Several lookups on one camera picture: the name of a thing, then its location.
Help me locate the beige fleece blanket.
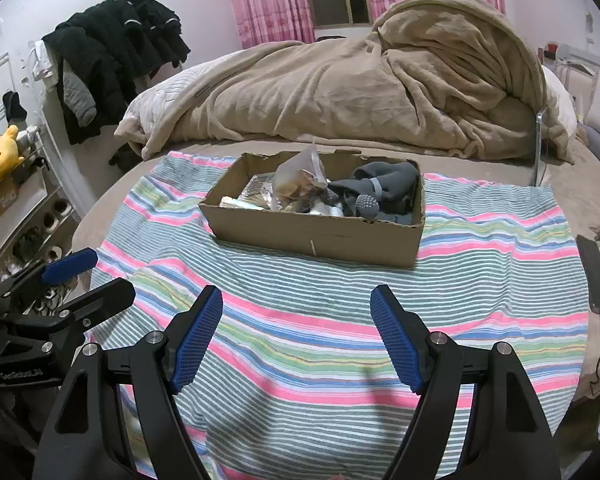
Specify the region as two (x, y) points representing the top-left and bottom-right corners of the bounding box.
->
(115, 0), (578, 163)

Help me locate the small white cloth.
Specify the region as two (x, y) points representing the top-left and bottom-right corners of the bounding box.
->
(310, 201), (346, 217)

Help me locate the shoe rack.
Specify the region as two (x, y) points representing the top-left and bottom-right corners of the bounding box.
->
(0, 125), (81, 286)

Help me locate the pile of black jackets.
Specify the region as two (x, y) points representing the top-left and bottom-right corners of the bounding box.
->
(42, 0), (192, 146)

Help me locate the clear acrylic panel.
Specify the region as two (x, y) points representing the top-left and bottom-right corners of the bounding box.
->
(532, 107), (551, 186)

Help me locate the white patterned quilt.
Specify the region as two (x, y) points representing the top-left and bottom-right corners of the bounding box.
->
(115, 52), (246, 151)

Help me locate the black smartphone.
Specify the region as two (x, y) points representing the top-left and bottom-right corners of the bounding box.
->
(576, 234), (600, 315)

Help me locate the brown cardboard box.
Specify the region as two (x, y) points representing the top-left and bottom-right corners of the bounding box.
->
(198, 151), (427, 269)

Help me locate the grey quilted garment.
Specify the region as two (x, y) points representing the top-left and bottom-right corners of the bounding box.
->
(62, 72), (97, 128)

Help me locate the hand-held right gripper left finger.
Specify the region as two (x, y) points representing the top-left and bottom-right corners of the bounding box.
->
(32, 285), (224, 480)

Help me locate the yellow plush toy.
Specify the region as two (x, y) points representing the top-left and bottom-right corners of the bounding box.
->
(0, 125), (26, 186)

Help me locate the clear plastic bag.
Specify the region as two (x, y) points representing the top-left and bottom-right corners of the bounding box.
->
(272, 142), (331, 211)

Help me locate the dark grey dotted sock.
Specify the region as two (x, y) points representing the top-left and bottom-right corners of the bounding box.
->
(327, 160), (421, 223)

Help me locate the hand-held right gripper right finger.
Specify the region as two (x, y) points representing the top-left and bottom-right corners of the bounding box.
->
(370, 285), (563, 480)

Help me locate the grey knit glove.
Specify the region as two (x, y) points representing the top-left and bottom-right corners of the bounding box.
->
(375, 207), (416, 226)

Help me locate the striped cloth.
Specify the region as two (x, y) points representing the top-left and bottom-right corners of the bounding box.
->
(87, 151), (593, 480)

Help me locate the dark cloth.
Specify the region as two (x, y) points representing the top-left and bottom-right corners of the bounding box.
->
(109, 144), (143, 168)

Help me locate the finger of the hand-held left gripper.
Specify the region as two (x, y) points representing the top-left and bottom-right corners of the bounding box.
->
(0, 277), (137, 334)
(0, 247), (98, 307)

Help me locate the black hat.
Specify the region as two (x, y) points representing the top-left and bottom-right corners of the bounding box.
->
(2, 91), (28, 123)

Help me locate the white bedside shelf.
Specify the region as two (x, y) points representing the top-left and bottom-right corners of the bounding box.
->
(540, 42), (600, 121)

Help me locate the plain white pillow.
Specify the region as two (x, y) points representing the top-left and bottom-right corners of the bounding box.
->
(540, 65), (578, 136)

